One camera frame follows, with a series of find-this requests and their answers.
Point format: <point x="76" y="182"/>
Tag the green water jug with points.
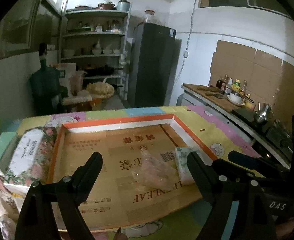
<point x="47" y="92"/>

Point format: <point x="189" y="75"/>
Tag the cardboard wall sheet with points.
<point x="270" y="79"/>

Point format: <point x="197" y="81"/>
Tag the metal kitchen shelf rack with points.
<point x="96" y="40"/>

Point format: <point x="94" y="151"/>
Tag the white bowl on counter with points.
<point x="236" y="98"/>

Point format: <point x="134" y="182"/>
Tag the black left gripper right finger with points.
<point x="239" y="207"/>

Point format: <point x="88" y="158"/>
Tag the steel kettle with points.
<point x="264" y="113"/>

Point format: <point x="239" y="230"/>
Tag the light blue pot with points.
<point x="123" y="6"/>

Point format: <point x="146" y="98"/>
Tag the black refrigerator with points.
<point x="151" y="61"/>

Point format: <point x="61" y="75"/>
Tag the red pot with lid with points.
<point x="106" y="5"/>

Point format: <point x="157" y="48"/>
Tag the floral tissue cube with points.
<point x="181" y="154"/>

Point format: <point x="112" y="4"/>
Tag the floral tissue pack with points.
<point x="32" y="157"/>

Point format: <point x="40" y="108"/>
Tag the orange-rimmed cardboard box tray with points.
<point x="117" y="200"/>

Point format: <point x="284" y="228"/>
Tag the glass jar on refrigerator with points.
<point x="149" y="16"/>

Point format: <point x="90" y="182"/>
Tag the pink plush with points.
<point x="154" y="173"/>

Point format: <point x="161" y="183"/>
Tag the yellow-green condiment bottle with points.
<point x="236" y="85"/>

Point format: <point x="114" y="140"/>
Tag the colourful cartoon tablecloth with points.
<point x="216" y="135"/>

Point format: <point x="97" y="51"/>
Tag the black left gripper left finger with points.
<point x="37" y="220"/>

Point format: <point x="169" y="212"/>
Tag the kitchen counter cabinet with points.
<point x="222" y="109"/>

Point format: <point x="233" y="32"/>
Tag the woven straw basket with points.
<point x="100" y="90"/>

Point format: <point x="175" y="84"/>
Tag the window cabinet frame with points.
<point x="29" y="23"/>

